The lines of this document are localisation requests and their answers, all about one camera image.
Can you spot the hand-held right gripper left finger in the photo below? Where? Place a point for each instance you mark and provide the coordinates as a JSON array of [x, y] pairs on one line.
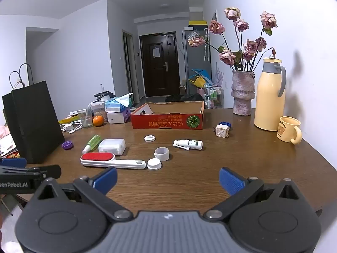
[[106, 179]]

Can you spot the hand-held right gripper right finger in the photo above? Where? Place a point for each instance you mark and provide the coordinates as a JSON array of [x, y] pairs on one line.
[[231, 180]]

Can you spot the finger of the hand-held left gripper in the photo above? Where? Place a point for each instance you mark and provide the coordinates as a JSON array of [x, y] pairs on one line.
[[48, 171], [13, 162]]

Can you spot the red and white lint brush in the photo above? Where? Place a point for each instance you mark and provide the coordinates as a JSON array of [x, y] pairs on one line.
[[105, 160]]

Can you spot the white plastic box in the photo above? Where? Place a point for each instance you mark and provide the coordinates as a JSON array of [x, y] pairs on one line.
[[112, 146]]

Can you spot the green spray bottle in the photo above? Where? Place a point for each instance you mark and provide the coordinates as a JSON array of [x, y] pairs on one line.
[[92, 142]]

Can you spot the white plug adapter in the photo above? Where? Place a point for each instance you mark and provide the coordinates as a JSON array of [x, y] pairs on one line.
[[222, 132]]

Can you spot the white spray bottle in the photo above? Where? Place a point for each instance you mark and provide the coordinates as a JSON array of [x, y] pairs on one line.
[[191, 144]]

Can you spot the red cardboard box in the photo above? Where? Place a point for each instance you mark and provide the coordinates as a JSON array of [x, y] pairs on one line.
[[168, 121]]

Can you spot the printed packet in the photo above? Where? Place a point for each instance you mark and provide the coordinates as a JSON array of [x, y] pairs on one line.
[[8, 147]]

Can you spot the purple lid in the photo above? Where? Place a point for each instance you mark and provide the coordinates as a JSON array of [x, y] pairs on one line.
[[67, 145]]

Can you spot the black paper bag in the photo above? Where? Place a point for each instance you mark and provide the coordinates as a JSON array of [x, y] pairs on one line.
[[34, 126]]

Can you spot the white bottle cap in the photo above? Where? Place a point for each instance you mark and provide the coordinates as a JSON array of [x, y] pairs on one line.
[[154, 164]]

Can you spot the yellow packet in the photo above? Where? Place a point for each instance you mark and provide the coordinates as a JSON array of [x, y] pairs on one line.
[[65, 120]]

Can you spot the orange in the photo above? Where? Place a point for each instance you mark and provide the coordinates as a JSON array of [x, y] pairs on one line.
[[98, 120]]

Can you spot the small flat white lid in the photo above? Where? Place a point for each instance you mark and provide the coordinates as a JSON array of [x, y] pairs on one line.
[[149, 138]]

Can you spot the clear glass cup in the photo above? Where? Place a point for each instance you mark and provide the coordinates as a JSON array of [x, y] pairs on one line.
[[84, 118]]

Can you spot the clear plastic jar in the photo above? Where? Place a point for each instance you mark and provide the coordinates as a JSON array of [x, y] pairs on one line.
[[99, 110]]

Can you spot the blue tissue pack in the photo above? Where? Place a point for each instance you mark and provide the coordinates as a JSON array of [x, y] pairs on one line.
[[117, 105]]

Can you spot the yellow bear mug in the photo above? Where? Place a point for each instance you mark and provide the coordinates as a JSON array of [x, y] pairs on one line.
[[287, 129]]

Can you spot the black folded item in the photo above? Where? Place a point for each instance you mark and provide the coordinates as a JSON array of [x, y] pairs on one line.
[[104, 95]]

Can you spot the metal trolley cart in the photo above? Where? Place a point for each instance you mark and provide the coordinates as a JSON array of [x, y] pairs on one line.
[[213, 95]]

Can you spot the pink textured vase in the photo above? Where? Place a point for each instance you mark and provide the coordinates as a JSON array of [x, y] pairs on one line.
[[243, 92]]

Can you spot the yellow thermos jug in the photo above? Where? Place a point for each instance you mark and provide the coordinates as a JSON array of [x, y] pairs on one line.
[[268, 97]]

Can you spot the purple wrapping paper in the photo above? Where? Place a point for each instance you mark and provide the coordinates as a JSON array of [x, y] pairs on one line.
[[219, 76]]

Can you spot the blue and yellow bags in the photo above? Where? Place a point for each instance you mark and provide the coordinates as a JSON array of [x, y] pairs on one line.
[[199, 78]]

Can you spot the dark glass side door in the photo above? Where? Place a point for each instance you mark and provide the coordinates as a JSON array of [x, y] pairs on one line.
[[128, 66]]

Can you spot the dark brown door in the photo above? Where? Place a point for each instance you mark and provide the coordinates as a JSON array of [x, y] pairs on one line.
[[159, 68]]

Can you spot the grey refrigerator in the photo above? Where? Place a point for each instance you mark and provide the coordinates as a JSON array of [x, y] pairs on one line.
[[194, 60]]

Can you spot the hanging folded umbrellas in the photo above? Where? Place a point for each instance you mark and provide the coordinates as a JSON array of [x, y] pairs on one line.
[[207, 46]]

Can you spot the clear plastic bag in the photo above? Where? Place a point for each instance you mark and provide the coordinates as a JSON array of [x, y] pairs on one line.
[[194, 34]]

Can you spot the yellow and black box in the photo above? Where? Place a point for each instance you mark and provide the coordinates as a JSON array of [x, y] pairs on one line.
[[198, 23]]

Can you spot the dried pink roses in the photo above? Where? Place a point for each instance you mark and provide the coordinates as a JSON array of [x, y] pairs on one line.
[[231, 13]]

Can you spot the wall panel box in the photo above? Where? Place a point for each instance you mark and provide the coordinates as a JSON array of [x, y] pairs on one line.
[[214, 15]]

